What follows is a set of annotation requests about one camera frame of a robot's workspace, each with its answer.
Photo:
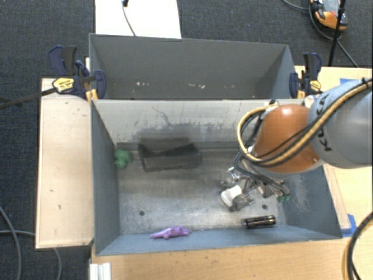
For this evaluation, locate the white rounded object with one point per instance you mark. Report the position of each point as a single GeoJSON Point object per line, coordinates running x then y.
{"type": "Point", "coordinates": [231, 194]}

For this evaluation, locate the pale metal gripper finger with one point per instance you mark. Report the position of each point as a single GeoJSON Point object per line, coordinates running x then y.
{"type": "Point", "coordinates": [231, 176]}
{"type": "Point", "coordinates": [241, 202]}

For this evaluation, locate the grey metal bin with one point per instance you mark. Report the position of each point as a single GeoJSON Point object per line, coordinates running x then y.
{"type": "Point", "coordinates": [186, 191]}

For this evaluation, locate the purple toy lizard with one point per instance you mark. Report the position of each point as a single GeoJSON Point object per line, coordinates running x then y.
{"type": "Point", "coordinates": [172, 232]}

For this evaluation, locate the black and gold battery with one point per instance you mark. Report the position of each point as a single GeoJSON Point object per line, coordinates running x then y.
{"type": "Point", "coordinates": [259, 222]}

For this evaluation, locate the pale wood board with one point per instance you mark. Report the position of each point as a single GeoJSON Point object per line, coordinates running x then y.
{"type": "Point", "coordinates": [65, 171]}

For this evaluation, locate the dark green flat block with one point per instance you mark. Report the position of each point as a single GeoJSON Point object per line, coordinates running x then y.
{"type": "Point", "coordinates": [170, 157]}

